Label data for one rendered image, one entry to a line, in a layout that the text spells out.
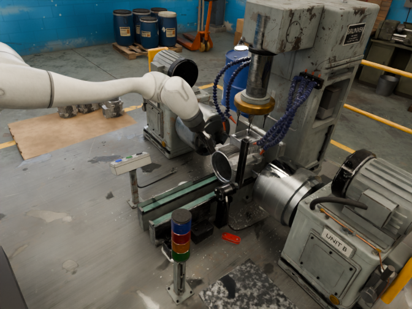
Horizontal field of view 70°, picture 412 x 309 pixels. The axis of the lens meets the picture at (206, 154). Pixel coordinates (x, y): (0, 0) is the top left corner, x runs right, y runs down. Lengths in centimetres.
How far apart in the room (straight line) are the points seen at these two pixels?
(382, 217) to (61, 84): 95
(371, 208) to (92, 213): 116
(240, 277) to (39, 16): 603
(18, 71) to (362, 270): 111
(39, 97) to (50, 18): 578
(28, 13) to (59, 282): 564
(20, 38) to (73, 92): 567
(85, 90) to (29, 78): 14
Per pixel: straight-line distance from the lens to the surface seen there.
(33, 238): 150
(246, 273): 114
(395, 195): 99
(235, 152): 136
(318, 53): 132
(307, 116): 140
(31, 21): 654
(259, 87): 126
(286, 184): 118
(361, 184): 101
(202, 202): 132
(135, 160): 134
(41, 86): 86
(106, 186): 164
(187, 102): 109
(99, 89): 94
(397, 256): 114
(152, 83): 117
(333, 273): 114
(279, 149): 139
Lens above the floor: 187
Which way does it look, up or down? 36 degrees down
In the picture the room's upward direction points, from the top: 4 degrees clockwise
